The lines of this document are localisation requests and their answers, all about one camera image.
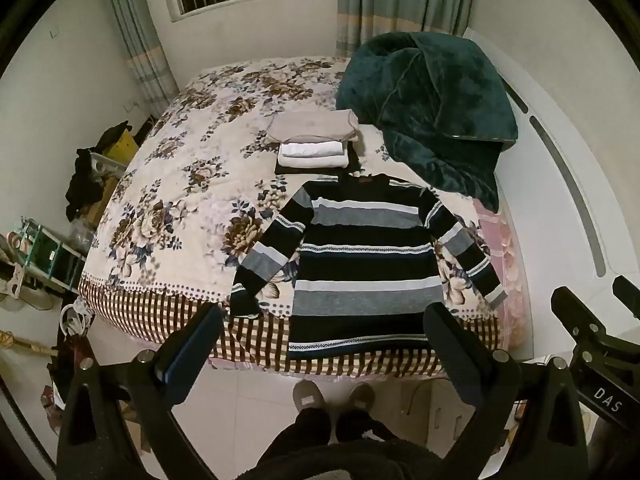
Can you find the grey-green curtain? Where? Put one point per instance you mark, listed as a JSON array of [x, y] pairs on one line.
[[140, 35], [390, 0]]

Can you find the person's right slipper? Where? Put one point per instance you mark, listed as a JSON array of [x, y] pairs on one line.
[[361, 396]]

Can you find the folded beige garment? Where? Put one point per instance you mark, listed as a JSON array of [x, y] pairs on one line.
[[310, 122]]

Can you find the person's slipper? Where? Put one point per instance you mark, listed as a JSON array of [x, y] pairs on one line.
[[307, 395], [361, 396]]

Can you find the black cloth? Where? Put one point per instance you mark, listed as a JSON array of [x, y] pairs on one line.
[[85, 180]]

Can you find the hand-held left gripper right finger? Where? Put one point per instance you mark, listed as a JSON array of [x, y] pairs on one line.
[[450, 355]]

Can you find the person's right leg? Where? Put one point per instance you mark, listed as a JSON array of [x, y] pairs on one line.
[[365, 427]]

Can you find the folded white garment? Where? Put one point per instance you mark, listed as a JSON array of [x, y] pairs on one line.
[[310, 152]]

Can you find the green rack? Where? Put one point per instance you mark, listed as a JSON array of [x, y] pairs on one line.
[[45, 255]]

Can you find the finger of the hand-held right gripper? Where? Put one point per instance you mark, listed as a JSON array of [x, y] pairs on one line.
[[627, 292], [575, 310]]

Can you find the dark green plush blanket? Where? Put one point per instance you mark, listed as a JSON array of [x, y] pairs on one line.
[[425, 110]]

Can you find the person's leg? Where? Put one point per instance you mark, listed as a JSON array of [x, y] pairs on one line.
[[365, 427], [305, 430]]

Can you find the person's left leg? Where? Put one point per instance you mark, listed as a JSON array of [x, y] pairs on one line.
[[305, 430]]

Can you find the striped knit sweater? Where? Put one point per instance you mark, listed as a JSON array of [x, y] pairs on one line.
[[360, 260]]

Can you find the clear plastic bag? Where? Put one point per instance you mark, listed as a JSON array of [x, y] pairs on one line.
[[82, 237]]

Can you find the pink bed sheet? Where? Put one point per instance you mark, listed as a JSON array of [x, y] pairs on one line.
[[510, 260]]

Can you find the person's left slipper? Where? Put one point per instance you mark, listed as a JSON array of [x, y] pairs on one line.
[[307, 395]]

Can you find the folded black garment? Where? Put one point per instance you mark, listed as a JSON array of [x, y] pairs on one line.
[[356, 162]]

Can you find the floral bed quilt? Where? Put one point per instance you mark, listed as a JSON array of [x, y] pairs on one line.
[[200, 185]]

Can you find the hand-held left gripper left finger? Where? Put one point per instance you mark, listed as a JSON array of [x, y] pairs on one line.
[[187, 360]]

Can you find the white headboard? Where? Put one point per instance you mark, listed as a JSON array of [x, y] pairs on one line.
[[550, 185]]

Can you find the straw broom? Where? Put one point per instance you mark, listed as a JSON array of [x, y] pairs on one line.
[[25, 344]]

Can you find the yellow box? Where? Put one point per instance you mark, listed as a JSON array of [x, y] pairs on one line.
[[122, 150]]

